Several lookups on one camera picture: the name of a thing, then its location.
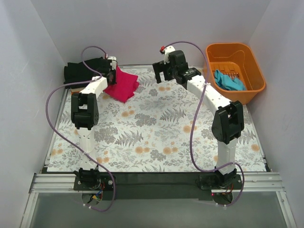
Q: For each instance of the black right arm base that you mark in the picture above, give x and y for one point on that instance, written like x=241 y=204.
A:
x=218 y=187

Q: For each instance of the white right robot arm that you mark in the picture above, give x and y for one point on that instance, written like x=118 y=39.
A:
x=228 y=122

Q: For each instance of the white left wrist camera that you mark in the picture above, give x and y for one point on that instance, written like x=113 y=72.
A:
x=112 y=62

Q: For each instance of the floral patterned table mat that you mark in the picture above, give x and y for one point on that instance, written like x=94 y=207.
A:
x=161 y=128

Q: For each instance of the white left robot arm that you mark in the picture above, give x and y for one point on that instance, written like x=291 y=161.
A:
x=85 y=116

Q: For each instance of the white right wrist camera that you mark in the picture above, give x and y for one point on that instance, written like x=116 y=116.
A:
x=166 y=51

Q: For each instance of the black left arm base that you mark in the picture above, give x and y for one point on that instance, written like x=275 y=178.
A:
x=93 y=185

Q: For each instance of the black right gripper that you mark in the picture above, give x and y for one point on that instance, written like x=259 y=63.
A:
x=162 y=67

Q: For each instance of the aluminium frame rail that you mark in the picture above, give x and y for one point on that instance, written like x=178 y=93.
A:
x=158 y=200

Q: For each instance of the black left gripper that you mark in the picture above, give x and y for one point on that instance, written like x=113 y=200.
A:
x=111 y=77

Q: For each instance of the orange plastic basket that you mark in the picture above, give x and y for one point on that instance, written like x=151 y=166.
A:
x=237 y=61

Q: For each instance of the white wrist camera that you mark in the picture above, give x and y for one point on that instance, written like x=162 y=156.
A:
x=112 y=62
x=166 y=51

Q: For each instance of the teal t shirt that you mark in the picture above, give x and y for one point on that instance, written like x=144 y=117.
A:
x=227 y=83

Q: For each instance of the folded black t shirt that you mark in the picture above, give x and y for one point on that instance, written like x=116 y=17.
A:
x=78 y=72

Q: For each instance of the pink t shirt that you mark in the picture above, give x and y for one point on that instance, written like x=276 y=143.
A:
x=126 y=85

